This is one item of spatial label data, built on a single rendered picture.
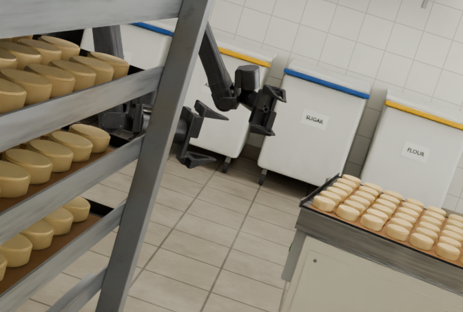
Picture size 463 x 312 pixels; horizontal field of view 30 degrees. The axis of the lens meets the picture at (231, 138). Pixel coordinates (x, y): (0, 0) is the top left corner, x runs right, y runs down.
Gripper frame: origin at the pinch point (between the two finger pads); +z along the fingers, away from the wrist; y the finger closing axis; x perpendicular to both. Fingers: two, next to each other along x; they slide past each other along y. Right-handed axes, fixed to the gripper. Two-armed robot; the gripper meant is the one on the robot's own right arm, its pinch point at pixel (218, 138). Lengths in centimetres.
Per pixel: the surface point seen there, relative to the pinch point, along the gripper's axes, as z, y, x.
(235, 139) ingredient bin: 169, -80, 292
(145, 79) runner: -52, 26, -76
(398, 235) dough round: 35.2, -6.6, -26.9
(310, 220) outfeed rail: 21.9, -11.2, -12.7
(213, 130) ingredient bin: 156, -79, 300
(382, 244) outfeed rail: 34.1, -10.0, -24.3
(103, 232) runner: -52, 7, -76
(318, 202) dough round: 21.9, -6.6, -13.5
